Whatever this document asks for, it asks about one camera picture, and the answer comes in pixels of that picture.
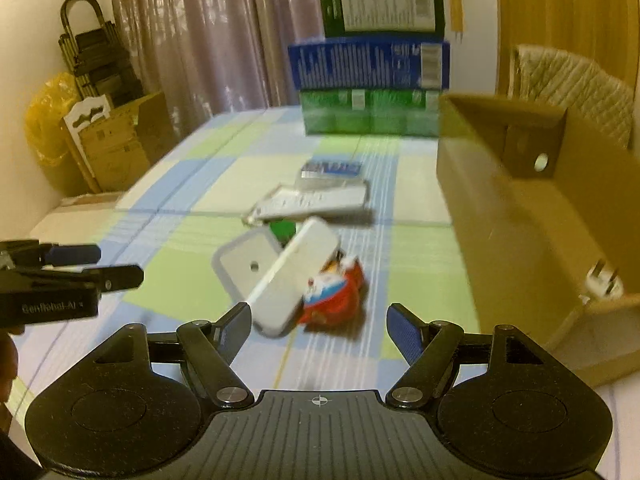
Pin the red and blue toy figurine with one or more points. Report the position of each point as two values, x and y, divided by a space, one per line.
332 295

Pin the green wrapped tissue pack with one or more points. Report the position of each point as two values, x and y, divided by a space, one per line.
370 112

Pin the white carved board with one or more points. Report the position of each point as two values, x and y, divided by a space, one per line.
87 112

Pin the person's left hand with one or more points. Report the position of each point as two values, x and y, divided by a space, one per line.
7 370

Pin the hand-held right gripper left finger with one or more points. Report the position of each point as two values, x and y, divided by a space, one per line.
234 332

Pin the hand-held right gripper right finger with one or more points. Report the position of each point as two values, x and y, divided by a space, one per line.
405 332

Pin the dark green carton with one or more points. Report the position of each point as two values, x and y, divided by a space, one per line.
380 5

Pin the blue label tissue packet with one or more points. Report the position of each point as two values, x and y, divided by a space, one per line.
330 170

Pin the open cardboard carton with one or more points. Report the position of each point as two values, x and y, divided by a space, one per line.
125 145

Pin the white remote control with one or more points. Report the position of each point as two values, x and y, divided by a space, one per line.
305 205

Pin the white rectangular case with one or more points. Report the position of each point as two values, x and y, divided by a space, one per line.
295 270

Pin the pink curtain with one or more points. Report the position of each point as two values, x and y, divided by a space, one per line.
200 35

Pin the brown cardboard box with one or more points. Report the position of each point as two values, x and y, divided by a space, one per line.
505 220

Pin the yellow plastic bag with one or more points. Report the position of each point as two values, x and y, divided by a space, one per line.
47 120

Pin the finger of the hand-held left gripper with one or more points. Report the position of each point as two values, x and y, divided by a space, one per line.
72 255
117 277

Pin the checked tablecloth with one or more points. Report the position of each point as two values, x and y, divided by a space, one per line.
165 240

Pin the yellow wall hanging strip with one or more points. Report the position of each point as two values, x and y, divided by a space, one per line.
455 5

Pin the wooden door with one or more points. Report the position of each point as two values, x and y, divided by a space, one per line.
565 10

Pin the small green object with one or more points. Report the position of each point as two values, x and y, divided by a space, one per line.
282 230

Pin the quilted beige chair cover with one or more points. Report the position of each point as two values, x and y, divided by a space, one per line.
580 85

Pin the white plug adapter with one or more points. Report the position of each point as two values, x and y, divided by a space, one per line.
604 282

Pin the blue carton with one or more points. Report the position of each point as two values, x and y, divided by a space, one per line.
365 65

